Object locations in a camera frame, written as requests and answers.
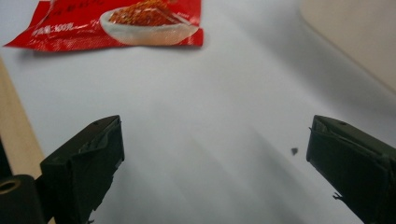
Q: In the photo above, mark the red seasoning packet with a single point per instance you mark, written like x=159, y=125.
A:
x=112, y=23

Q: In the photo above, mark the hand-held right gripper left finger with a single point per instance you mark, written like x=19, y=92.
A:
x=79, y=169

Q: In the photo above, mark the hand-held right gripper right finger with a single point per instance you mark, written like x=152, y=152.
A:
x=355, y=168

